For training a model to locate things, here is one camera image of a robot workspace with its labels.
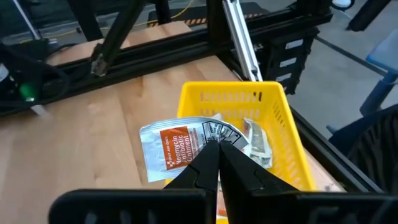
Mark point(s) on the black box white labels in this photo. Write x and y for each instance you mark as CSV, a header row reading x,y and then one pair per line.
x,y
273,53

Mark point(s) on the black mesh chair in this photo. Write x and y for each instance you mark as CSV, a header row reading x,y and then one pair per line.
x,y
379,146

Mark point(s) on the silver aluminium bar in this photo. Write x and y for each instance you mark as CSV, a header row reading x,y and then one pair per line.
x,y
242,40

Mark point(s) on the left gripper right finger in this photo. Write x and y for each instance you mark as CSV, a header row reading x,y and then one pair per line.
x,y
239,177

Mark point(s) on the yellow black hazard tape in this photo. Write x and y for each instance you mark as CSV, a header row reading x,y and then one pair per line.
x,y
192,21

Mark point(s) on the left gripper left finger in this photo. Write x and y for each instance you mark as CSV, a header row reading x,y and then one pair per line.
x,y
202,174

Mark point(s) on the blue chair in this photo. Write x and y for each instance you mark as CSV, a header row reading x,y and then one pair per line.
x,y
385,53

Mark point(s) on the yellow plastic basket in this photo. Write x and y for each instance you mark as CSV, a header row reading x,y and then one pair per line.
x,y
280,102

